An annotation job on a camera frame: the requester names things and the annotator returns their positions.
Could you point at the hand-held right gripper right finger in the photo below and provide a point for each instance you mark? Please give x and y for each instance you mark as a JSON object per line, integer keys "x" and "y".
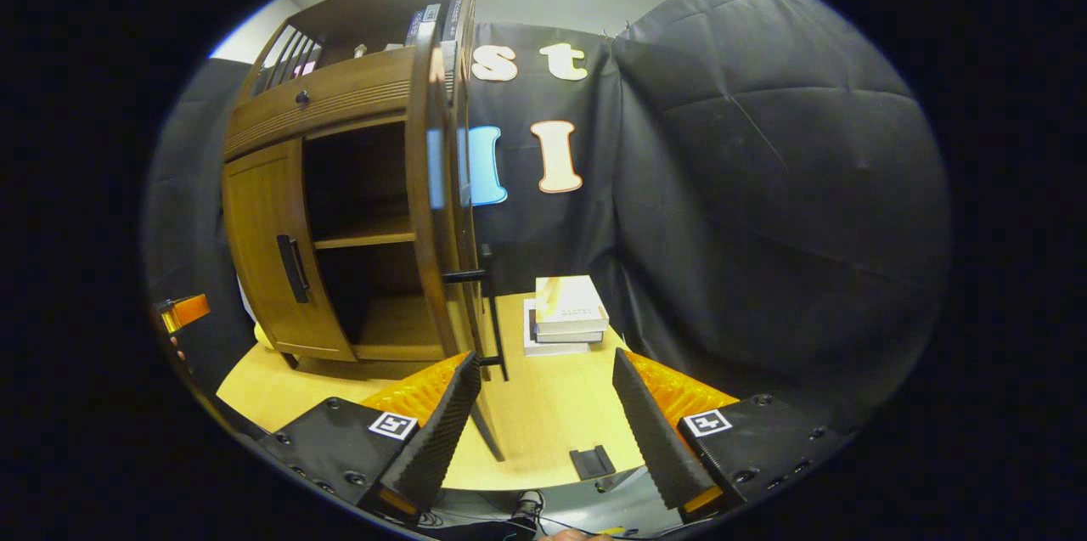
{"x": 650, "y": 439}

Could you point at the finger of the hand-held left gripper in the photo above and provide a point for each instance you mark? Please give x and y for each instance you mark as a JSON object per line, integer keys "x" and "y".
{"x": 188, "y": 310}

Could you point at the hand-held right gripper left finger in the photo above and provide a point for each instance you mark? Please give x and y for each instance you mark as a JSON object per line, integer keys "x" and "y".
{"x": 442, "y": 439}

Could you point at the wooden shoe cabinet door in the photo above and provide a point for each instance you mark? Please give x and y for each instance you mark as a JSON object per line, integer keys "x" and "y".
{"x": 263, "y": 269}
{"x": 433, "y": 227}

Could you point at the wooden double-door shoe cabinet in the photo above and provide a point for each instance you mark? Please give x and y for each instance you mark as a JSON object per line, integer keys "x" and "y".
{"x": 340, "y": 91}

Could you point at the wooden cabinet drawer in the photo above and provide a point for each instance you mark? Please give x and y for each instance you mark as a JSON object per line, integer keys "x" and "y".
{"x": 340, "y": 104}

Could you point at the small black plastic pad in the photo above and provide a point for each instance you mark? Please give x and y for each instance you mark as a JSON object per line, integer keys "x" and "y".
{"x": 592, "y": 462}

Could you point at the grey thin book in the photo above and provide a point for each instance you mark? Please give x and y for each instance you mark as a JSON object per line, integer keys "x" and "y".
{"x": 577, "y": 337}

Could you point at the white flat book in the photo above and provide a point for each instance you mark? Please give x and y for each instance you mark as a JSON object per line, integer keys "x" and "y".
{"x": 543, "y": 347}

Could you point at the cream cover book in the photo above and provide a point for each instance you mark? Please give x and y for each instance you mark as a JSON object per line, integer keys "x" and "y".
{"x": 573, "y": 299}

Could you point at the black backdrop cloth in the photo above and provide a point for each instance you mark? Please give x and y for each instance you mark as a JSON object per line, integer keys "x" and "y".
{"x": 764, "y": 184}

